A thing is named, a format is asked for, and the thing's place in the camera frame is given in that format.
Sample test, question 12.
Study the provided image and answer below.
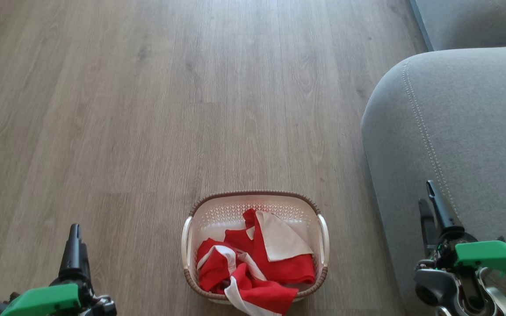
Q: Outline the grey fabric sofa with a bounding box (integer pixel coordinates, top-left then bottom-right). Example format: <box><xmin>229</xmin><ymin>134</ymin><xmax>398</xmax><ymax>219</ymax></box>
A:
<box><xmin>361</xmin><ymin>0</ymin><xmax>506</xmax><ymax>316</ymax></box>

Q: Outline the white laundry basket brown rim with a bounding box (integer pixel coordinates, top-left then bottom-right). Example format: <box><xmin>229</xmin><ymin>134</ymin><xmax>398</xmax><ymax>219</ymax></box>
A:
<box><xmin>181</xmin><ymin>190</ymin><xmax>330</xmax><ymax>305</ymax></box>

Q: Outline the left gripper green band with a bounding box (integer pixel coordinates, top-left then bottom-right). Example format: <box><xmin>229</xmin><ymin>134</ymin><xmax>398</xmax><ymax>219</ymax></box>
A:
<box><xmin>0</xmin><ymin>224</ymin><xmax>117</xmax><ymax>316</ymax></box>

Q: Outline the red and white garment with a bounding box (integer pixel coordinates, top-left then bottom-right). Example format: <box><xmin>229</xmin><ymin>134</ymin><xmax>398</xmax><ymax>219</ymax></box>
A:
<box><xmin>196</xmin><ymin>208</ymin><xmax>317</xmax><ymax>316</ymax></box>

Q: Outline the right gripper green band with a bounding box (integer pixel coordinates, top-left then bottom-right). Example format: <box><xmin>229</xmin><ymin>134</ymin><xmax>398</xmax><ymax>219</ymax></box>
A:
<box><xmin>416</xmin><ymin>180</ymin><xmax>506</xmax><ymax>281</ymax></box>

